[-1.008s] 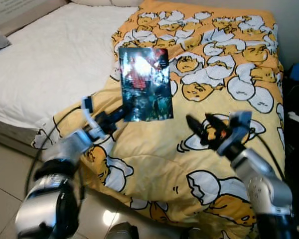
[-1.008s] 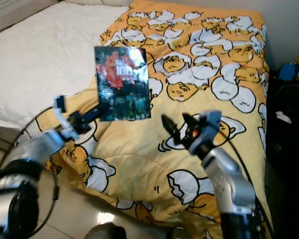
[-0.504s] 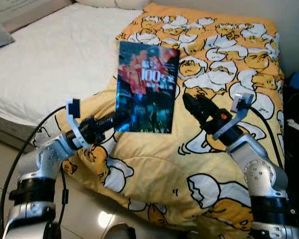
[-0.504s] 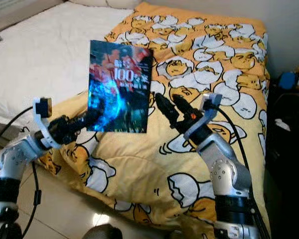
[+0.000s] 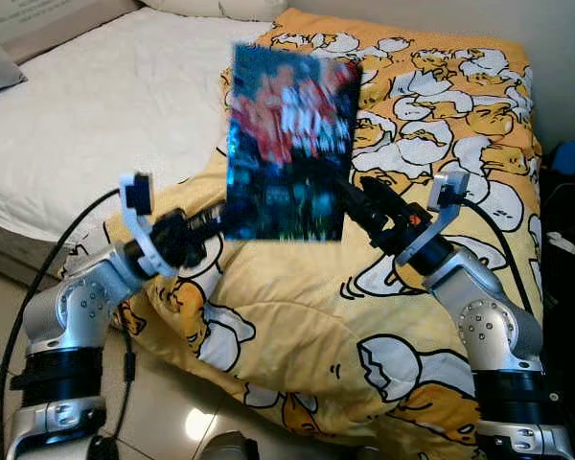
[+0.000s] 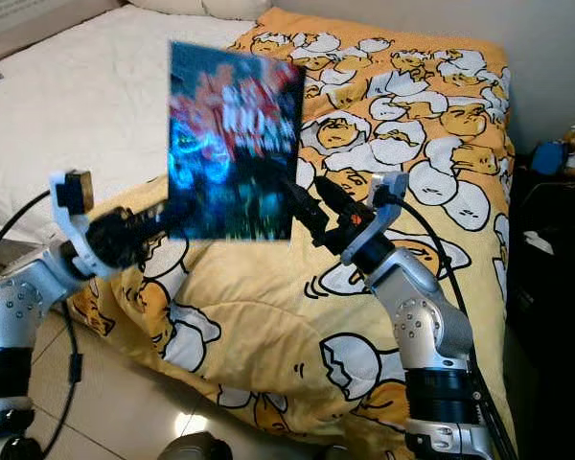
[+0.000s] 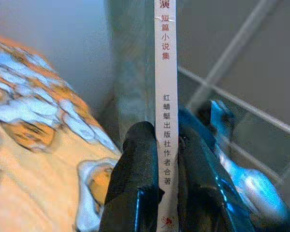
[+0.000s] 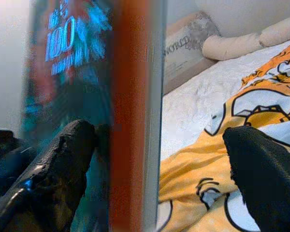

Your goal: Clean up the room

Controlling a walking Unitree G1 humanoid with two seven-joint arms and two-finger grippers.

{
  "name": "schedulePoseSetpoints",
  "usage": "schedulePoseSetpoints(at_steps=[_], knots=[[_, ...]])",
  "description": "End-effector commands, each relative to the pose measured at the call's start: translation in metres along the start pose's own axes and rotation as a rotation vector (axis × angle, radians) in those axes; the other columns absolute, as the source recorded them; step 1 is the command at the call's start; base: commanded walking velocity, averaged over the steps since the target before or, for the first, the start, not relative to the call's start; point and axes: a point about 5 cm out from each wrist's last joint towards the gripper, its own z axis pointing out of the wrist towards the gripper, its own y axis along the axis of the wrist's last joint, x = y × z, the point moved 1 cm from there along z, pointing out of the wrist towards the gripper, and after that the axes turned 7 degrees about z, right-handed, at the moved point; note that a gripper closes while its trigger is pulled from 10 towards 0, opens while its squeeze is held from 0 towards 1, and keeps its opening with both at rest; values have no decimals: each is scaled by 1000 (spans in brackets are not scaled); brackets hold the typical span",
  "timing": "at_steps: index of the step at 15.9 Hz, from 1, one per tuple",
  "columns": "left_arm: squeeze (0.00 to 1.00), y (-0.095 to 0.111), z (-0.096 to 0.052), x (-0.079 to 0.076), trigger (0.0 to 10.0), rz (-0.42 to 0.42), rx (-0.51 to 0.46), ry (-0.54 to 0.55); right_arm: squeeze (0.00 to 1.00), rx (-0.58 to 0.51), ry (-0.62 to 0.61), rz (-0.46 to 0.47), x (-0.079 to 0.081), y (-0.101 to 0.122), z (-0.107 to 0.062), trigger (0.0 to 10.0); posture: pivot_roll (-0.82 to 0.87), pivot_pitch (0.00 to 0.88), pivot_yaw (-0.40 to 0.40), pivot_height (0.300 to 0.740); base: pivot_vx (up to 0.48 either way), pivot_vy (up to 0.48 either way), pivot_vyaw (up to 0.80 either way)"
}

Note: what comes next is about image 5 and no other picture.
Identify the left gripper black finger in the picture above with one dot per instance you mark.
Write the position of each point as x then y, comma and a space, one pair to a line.
216, 234
209, 218

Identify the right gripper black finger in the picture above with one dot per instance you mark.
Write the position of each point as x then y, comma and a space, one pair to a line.
383, 196
362, 211

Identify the dark red cover book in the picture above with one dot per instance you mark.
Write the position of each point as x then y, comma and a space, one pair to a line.
292, 144

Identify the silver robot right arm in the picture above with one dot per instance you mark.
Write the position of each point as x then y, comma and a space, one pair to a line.
489, 326

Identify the yellow egg print quilt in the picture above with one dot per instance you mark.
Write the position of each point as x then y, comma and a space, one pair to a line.
316, 307

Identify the white quilted mattress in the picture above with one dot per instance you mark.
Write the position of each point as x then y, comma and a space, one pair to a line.
105, 115

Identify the beige bolster pillow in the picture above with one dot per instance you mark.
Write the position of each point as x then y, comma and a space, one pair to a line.
220, 8

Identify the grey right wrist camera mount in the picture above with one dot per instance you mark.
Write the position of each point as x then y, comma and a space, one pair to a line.
450, 192

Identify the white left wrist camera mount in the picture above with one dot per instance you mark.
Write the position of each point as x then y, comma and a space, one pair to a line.
126, 199

